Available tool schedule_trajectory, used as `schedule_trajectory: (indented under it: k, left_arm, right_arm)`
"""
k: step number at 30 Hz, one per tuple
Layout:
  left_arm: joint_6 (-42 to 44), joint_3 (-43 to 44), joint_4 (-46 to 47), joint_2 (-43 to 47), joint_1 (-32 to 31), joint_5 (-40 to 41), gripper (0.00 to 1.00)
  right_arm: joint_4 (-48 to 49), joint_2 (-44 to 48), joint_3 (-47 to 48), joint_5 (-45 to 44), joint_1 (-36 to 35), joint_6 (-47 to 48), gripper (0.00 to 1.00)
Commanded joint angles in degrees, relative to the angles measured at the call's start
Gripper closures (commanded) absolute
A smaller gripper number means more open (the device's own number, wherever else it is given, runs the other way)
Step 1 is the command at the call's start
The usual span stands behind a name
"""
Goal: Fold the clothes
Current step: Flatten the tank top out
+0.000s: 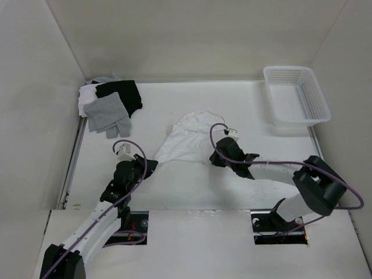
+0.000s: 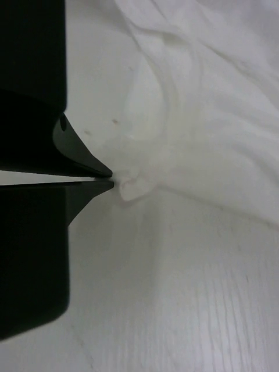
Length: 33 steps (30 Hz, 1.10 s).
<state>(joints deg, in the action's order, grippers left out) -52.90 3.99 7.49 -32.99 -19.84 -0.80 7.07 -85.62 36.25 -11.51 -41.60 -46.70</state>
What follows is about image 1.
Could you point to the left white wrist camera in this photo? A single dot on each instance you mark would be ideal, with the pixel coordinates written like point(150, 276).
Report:
point(124, 153)

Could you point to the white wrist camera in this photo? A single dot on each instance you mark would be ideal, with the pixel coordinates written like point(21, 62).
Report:
point(230, 132)
point(124, 153)

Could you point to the folded white tank top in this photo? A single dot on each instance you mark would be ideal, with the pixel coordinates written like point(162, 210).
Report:
point(87, 95)

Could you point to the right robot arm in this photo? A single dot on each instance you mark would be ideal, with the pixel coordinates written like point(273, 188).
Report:
point(317, 193)

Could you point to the white plastic basket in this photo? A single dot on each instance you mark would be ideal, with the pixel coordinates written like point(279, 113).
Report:
point(295, 96)

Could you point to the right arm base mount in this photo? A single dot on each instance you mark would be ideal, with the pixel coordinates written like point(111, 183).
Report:
point(270, 229)

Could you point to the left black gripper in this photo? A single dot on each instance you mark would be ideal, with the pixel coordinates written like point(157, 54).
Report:
point(151, 165)

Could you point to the folded black tank top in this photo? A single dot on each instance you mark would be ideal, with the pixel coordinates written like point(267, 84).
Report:
point(128, 93)

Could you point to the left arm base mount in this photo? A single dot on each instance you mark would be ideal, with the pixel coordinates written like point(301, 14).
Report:
point(132, 232)

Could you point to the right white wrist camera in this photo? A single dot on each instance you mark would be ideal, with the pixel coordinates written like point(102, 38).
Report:
point(230, 132)

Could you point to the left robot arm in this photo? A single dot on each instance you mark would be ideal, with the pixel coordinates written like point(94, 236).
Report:
point(71, 258)

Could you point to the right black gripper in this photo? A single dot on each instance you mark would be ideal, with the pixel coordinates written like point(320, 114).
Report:
point(214, 160)

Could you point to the light grey folded top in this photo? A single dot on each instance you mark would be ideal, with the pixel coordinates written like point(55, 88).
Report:
point(104, 79)

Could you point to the folded grey tank top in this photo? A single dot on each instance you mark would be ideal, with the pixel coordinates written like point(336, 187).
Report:
point(109, 115)

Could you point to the white tank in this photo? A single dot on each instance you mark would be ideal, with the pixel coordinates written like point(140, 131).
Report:
point(188, 140)
point(87, 95)

